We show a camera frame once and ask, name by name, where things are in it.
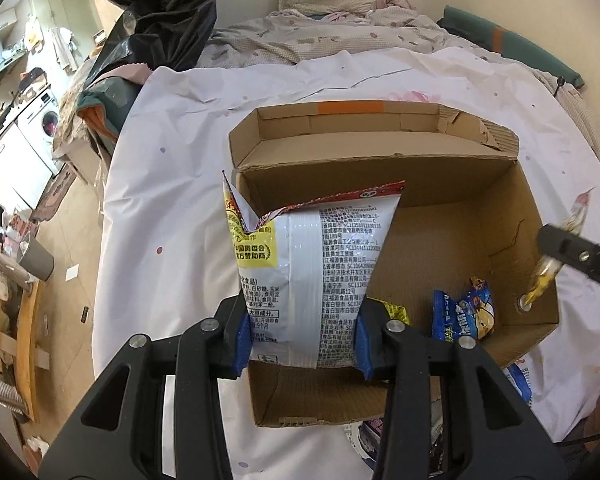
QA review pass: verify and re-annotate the large white snack bag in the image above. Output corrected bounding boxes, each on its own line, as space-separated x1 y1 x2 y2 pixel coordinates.
221 170 407 370

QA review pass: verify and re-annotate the beige striped blanket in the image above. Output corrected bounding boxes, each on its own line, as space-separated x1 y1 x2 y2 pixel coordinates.
530 67 600 186

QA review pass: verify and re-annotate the gold snack stick packet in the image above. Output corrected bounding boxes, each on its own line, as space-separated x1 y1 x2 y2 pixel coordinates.
522 187 596 311

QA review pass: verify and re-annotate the black cable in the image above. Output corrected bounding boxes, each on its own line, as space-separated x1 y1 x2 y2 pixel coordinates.
555 427 600 447

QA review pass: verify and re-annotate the white purple snack packet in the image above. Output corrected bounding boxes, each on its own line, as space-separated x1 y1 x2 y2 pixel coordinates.
342 417 383 463

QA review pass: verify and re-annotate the floral duvet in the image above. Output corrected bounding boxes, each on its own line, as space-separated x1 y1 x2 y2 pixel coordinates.
200 7 453 66

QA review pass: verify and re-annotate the blue snack packet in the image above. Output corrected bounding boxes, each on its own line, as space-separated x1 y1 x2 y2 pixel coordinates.
432 276 496 343

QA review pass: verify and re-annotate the small blue white packet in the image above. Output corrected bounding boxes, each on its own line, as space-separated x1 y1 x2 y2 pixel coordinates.
505 360 533 406

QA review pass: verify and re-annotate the white washing machine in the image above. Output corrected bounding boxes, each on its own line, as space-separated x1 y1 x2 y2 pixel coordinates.
15 82 63 176

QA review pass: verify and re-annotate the white bed sheet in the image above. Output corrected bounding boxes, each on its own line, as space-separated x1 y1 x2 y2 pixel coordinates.
94 47 600 480

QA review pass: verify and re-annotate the grey bin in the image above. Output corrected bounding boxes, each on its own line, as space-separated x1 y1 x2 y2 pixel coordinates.
20 240 56 283

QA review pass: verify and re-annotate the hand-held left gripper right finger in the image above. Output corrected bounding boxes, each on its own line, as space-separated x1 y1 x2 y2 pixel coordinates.
355 300 568 480

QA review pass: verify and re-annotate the wooden chair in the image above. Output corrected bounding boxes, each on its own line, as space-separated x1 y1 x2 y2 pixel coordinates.
0 280 51 423

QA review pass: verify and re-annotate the green orange folded mat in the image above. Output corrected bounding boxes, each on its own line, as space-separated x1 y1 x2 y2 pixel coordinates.
77 77 141 143

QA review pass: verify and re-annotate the green cushion with orange band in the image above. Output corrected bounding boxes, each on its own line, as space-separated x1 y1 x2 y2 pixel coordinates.
437 5 586 88

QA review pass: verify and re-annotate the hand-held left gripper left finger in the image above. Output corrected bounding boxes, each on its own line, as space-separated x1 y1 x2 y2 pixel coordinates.
40 297 253 480

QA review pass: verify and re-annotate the white kitchen cabinet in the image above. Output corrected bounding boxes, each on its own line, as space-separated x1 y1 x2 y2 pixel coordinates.
0 125 56 211

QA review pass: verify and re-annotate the cardboard box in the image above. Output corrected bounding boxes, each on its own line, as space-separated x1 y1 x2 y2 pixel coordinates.
227 101 561 428

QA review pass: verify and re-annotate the black plastic bag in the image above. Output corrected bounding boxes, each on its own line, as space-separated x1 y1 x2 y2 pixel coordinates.
82 0 217 91

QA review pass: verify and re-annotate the yellow snack packet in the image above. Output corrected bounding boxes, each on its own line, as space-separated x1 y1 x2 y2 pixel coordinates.
367 297 411 326

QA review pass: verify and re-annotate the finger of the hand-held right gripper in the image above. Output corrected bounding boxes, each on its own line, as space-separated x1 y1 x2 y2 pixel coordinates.
536 224 600 301

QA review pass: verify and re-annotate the pink cloth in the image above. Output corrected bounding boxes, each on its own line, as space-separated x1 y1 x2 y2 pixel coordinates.
372 0 418 13

